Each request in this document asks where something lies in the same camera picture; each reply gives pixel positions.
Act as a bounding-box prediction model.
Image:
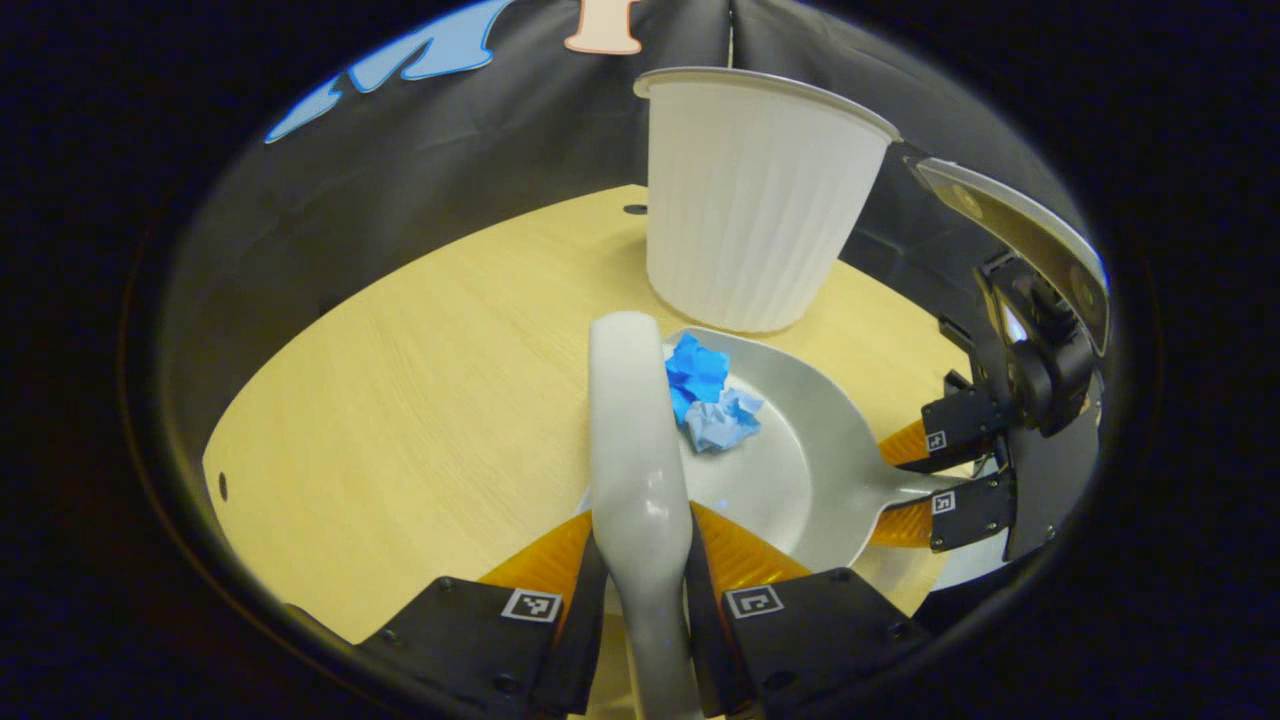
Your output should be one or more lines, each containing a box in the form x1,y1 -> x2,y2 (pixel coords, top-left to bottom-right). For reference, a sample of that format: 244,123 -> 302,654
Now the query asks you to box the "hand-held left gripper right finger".
683,502 -> 936,719

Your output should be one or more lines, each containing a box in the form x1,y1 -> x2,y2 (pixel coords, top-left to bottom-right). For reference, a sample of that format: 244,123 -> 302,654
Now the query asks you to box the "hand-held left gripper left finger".
285,510 -> 609,720

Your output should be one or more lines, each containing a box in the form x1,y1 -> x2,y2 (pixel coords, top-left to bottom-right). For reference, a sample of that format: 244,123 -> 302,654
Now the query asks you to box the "small grey broom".
588,311 -> 706,720

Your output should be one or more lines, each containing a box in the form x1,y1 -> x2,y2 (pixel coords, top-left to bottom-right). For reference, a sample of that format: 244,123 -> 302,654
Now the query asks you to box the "grey plastic dustpan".
578,326 -> 966,576

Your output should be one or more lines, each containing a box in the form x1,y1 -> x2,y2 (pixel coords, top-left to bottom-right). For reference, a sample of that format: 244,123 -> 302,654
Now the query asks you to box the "pale blue paper ball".
683,388 -> 766,454

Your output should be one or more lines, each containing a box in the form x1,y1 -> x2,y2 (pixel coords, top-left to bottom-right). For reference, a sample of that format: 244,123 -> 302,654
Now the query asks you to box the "white ribbed garbage bin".
633,66 -> 903,336

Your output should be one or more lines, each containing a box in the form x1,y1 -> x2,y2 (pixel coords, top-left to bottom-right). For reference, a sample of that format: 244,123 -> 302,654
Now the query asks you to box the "wooden desktop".
202,183 -> 986,720

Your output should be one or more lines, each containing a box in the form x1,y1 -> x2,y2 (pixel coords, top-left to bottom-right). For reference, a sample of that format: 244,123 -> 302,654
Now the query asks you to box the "black backdrop cloth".
150,0 -> 1111,481

